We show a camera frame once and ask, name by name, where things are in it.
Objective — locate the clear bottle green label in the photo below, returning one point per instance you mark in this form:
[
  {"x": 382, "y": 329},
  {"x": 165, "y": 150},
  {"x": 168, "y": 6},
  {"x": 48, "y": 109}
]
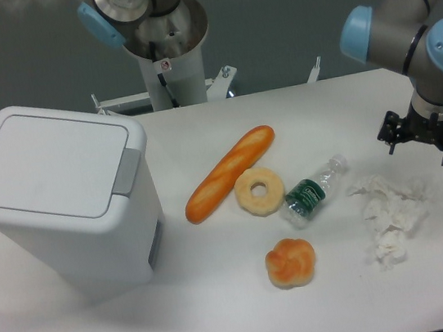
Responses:
[{"x": 303, "y": 201}]

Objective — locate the braided round bread roll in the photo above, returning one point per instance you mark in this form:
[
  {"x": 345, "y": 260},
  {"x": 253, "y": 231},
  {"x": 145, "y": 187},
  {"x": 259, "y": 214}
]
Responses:
[{"x": 291, "y": 263}]

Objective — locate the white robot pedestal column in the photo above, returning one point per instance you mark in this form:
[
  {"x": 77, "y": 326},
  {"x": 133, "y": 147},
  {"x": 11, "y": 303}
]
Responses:
[{"x": 168, "y": 50}]

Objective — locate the white plastic trash can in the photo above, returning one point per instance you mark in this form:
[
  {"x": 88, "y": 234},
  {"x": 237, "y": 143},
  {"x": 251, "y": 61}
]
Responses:
[{"x": 76, "y": 193}]

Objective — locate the crumpled white tissue paper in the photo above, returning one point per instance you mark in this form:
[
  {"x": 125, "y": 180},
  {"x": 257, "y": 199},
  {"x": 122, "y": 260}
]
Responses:
[{"x": 393, "y": 214}]

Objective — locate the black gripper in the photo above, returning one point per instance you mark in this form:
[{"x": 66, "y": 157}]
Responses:
[{"x": 394, "y": 130}]

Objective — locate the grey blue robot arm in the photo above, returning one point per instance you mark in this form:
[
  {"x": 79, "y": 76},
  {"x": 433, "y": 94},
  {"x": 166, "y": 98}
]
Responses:
[{"x": 393, "y": 35}]

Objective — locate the orange baguette bread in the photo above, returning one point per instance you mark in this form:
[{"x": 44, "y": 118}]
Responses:
[{"x": 210, "y": 193}]

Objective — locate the pale ring donut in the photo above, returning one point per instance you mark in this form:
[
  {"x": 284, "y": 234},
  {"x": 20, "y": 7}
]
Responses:
[{"x": 259, "y": 191}]

